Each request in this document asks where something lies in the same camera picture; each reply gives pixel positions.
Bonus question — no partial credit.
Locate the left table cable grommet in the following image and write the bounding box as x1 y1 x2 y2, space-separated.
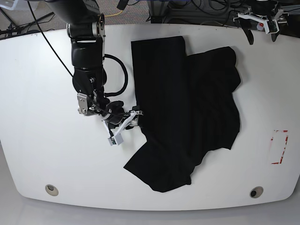
45 184 59 196

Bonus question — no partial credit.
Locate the black tripod stand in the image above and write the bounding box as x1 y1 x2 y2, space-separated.
0 8 55 40

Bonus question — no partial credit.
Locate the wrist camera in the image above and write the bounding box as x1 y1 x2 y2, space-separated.
108 134 124 146
267 21 279 34

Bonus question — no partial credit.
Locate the table cable grommet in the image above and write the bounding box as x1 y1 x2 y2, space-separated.
45 184 59 196
249 187 264 199

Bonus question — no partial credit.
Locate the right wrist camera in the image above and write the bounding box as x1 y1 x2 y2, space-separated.
108 134 124 146

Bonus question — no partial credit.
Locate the yellow cable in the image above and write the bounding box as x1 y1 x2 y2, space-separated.
106 8 124 18

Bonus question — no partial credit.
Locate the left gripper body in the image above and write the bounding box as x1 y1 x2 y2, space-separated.
234 7 288 34

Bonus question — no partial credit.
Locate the red tape rectangle marking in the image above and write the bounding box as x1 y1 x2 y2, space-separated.
269 130 289 165

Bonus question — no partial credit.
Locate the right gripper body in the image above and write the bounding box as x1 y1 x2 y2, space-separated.
77 93 137 137

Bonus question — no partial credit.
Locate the right table cable grommet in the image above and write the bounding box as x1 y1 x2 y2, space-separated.
249 187 264 199

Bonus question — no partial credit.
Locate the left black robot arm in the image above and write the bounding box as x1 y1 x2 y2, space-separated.
233 0 289 45

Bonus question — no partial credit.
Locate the clear plastic storage box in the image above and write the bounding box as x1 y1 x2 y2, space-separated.
0 0 29 11

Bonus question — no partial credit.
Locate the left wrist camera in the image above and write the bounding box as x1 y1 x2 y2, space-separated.
267 21 279 34

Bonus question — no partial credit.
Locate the black T-shirt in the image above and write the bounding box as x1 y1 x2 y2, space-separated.
125 36 241 193

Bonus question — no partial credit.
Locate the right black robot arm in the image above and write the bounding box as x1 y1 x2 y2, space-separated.
46 0 142 138

